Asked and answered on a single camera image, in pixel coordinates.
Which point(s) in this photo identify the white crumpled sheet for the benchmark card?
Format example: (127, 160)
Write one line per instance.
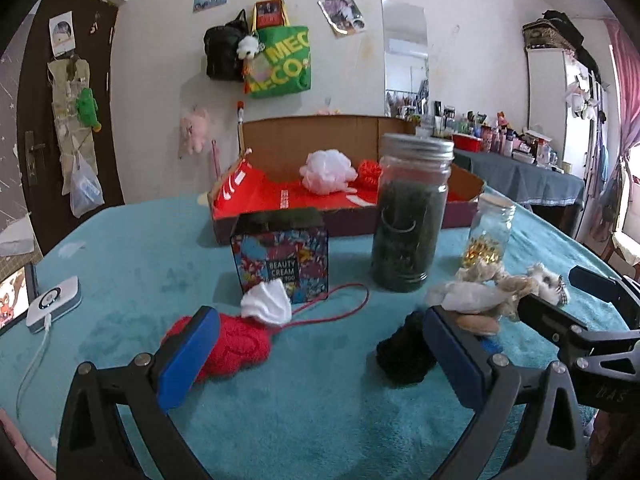
(15, 237)

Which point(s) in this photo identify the pale pink plush toy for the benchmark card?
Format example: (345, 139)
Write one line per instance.
(194, 130)

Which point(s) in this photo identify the pink curtain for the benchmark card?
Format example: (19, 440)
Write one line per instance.
(625, 85)

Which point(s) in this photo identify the row of cosmetic bottles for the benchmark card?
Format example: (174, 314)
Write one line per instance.
(495, 132)

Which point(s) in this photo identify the white wardrobe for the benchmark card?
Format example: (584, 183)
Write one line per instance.
(550, 100)

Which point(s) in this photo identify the phone with cartoon screen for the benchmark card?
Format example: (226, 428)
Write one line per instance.
(12, 300)

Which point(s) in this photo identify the bright pink plush toy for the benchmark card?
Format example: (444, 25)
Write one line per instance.
(327, 110)

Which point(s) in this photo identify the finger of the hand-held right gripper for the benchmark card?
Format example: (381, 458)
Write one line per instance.
(550, 312)
(595, 280)

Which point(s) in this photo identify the tall glass jar metal lid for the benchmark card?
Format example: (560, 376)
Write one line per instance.
(410, 220)

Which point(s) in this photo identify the white grey power bank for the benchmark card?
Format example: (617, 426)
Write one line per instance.
(52, 305)

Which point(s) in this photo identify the red yarn ball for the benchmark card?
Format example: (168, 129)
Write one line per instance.
(369, 172)

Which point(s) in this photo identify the black duffel bag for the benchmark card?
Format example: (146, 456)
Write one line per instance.
(565, 22)

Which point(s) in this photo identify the white plush bear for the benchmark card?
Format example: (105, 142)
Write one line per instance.
(247, 46)

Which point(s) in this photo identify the colourful printed box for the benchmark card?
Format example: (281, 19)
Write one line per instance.
(280, 260)

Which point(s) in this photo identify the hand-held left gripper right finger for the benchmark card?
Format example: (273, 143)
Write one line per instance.
(450, 355)

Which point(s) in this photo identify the clear plastic bag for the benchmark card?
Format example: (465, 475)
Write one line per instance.
(85, 187)

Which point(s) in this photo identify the small glass jar gold contents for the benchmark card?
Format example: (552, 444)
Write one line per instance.
(490, 230)

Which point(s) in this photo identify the beige round puff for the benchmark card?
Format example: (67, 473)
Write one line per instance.
(477, 325)

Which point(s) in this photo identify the grey white cloth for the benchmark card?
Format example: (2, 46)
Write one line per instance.
(460, 296)

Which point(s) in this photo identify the white bath pouf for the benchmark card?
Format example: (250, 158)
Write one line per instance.
(327, 170)

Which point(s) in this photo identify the green tote bag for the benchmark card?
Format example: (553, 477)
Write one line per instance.
(285, 65)

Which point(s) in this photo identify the white hanging plush doll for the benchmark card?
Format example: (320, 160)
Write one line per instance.
(582, 97)

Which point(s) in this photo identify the wall mirror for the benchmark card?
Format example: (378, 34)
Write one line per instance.
(405, 60)

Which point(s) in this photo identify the beige hanging organizer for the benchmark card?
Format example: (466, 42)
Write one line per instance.
(65, 120)

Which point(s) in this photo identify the table with grey cloth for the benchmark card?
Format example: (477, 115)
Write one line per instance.
(520, 177)

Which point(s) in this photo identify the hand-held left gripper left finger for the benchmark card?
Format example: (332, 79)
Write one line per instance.
(187, 355)

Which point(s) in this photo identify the teal printed blanket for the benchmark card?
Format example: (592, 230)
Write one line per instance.
(310, 410)

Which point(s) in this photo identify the photo on door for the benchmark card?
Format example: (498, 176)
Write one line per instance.
(62, 32)

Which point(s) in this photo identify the photo wall poster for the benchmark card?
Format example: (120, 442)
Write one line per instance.
(342, 12)

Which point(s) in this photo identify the green plush toy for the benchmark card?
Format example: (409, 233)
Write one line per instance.
(89, 107)

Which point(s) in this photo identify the black knitted piece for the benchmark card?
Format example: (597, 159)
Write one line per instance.
(400, 355)

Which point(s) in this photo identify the red plastic basin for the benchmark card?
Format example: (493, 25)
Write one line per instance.
(467, 142)

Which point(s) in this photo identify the patterned storage case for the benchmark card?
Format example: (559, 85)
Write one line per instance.
(540, 35)

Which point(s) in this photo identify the white fluffy plush toy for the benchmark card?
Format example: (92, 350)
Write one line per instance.
(542, 275)

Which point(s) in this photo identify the pink thin stick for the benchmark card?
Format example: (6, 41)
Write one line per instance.
(216, 157)

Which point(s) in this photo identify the cardboard box red lining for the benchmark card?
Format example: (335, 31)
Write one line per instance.
(310, 200)

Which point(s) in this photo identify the dark brown door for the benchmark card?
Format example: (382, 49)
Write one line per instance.
(35, 110)

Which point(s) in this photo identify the red knitted piece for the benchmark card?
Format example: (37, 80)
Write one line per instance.
(235, 347)

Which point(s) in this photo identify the white folded cloth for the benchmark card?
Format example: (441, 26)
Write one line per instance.
(267, 302)

